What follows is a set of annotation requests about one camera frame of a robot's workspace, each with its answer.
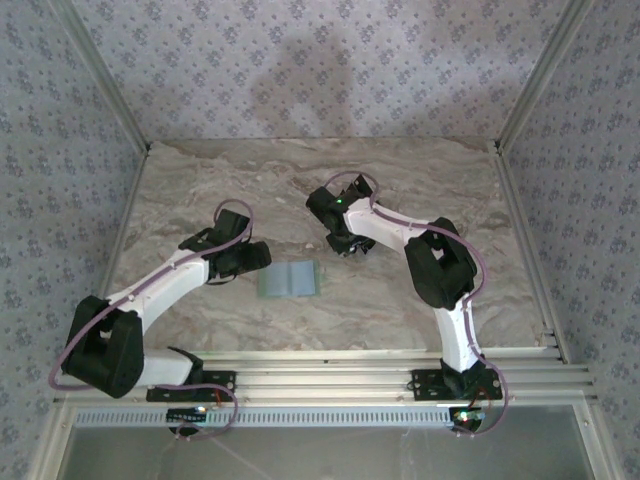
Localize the aluminium lower frame post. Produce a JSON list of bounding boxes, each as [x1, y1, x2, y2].
[[29, 404, 74, 480], [574, 404, 619, 480]]

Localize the aluminium table edge rail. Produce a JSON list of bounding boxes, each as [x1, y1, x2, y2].
[[192, 349, 571, 370]]

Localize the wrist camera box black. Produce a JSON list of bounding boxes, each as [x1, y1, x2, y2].
[[214, 208, 252, 241], [305, 187, 335, 221]]

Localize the aluminium frame corner post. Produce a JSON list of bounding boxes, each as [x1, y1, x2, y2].
[[52, 0, 154, 154], [493, 0, 600, 154]]

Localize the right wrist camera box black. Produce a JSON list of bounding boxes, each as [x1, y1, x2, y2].
[[305, 187, 335, 221]]

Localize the small circuit board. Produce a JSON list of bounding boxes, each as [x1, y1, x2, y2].
[[448, 407, 487, 432], [166, 406, 210, 424]]

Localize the aluminium table side rail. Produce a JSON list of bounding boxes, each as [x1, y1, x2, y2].
[[493, 147, 574, 364], [97, 147, 154, 301]]

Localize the wide aluminium base rail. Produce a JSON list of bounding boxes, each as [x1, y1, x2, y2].
[[53, 367, 599, 405]]

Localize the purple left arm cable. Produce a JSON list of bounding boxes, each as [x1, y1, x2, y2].
[[47, 198, 257, 445]]

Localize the grey slotted cable duct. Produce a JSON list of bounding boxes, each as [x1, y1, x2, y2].
[[72, 405, 457, 429]]

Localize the green card holder clear sleeves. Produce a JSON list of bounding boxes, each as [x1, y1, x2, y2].
[[257, 259, 326, 300]]

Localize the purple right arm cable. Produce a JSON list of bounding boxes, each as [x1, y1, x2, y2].
[[323, 171, 510, 440]]

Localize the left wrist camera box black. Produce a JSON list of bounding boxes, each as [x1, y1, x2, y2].
[[214, 208, 252, 241]]

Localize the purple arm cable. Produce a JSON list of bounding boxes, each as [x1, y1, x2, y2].
[[47, 198, 257, 445], [323, 171, 510, 440]]

